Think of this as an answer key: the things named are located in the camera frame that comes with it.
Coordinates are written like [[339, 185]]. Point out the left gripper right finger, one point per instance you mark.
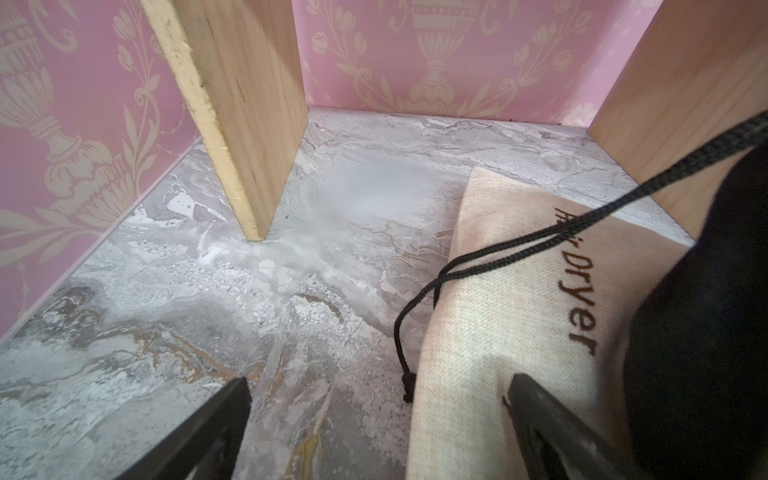
[[556, 444]]

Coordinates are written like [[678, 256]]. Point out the black drawstring pouch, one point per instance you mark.
[[695, 369]]

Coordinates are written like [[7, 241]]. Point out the wooden two-tier shelf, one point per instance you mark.
[[250, 70]]

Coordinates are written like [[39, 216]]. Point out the beige linen drawstring bag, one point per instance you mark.
[[561, 316]]

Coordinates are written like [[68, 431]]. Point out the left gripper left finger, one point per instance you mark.
[[206, 445]]

